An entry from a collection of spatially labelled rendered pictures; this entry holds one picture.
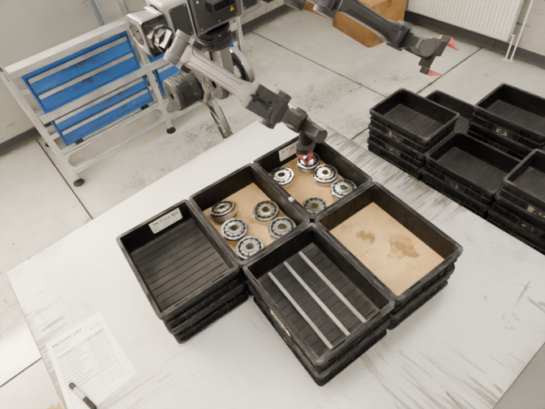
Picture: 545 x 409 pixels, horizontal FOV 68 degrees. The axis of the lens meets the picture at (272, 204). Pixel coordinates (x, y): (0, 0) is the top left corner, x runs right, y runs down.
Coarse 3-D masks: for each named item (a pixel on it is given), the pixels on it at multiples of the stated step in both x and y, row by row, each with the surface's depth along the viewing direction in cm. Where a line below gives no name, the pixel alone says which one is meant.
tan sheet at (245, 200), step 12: (240, 192) 168; (252, 192) 167; (240, 204) 163; (252, 204) 163; (240, 216) 160; (252, 216) 159; (216, 228) 157; (252, 228) 155; (264, 228) 154; (264, 240) 150
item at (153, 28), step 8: (152, 16) 129; (160, 16) 131; (144, 24) 128; (152, 24) 129; (160, 24) 129; (144, 32) 129; (152, 32) 127; (160, 32) 127; (152, 40) 128; (160, 40) 127; (152, 48) 131; (160, 48) 128; (152, 56) 135
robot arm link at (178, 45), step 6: (168, 30) 125; (168, 36) 125; (174, 36) 125; (162, 42) 126; (168, 42) 125; (174, 42) 124; (180, 42) 124; (186, 42) 124; (168, 48) 126; (174, 48) 124; (180, 48) 124; (174, 54) 125; (180, 54) 125
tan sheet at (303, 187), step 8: (296, 160) 177; (320, 160) 175; (296, 168) 173; (296, 176) 170; (304, 176) 170; (312, 176) 169; (296, 184) 167; (304, 184) 167; (312, 184) 166; (296, 192) 164; (304, 192) 164; (312, 192) 163; (320, 192) 163; (328, 192) 162; (328, 200) 159
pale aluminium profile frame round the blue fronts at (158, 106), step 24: (120, 0) 255; (240, 24) 323; (240, 48) 336; (0, 72) 234; (144, 72) 290; (96, 96) 277; (48, 120) 265; (120, 120) 303; (168, 120) 329; (48, 144) 321; (72, 144) 290; (120, 144) 311; (72, 168) 296
